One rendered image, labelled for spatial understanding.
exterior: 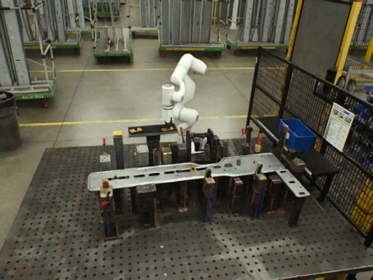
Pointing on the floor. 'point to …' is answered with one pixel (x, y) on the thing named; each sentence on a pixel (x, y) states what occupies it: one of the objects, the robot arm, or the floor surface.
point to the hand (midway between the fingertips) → (167, 126)
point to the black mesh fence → (318, 133)
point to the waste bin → (9, 123)
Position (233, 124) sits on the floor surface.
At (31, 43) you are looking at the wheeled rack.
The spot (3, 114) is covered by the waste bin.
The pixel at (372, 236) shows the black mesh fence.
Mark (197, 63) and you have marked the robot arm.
